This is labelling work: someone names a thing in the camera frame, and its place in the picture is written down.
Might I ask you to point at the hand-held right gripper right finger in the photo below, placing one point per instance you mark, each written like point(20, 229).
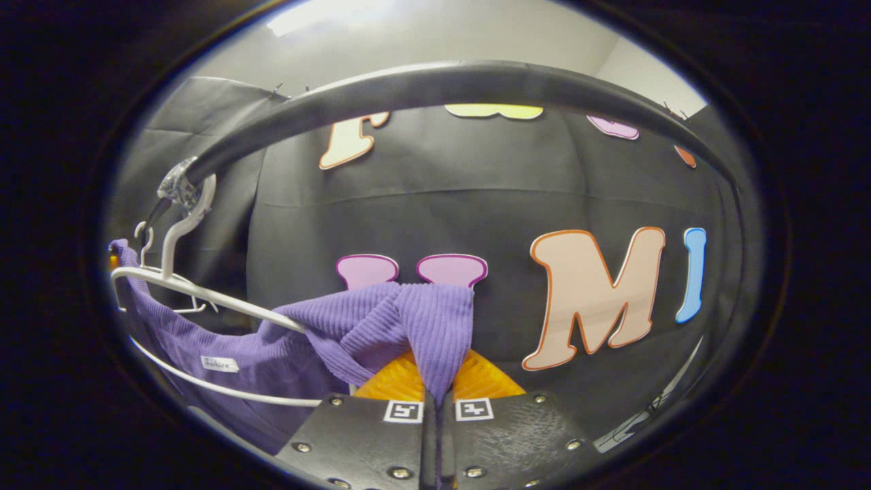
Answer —
point(510, 442)

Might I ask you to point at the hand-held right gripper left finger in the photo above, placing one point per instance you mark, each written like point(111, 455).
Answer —
point(367, 442)

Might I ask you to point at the purple jacket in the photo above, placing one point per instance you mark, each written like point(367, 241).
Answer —
point(435, 327)

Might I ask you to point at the white clothes hanger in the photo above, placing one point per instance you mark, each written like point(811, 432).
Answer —
point(178, 235)
point(144, 248)

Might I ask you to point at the black clothes rack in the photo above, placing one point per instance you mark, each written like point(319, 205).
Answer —
point(442, 80)

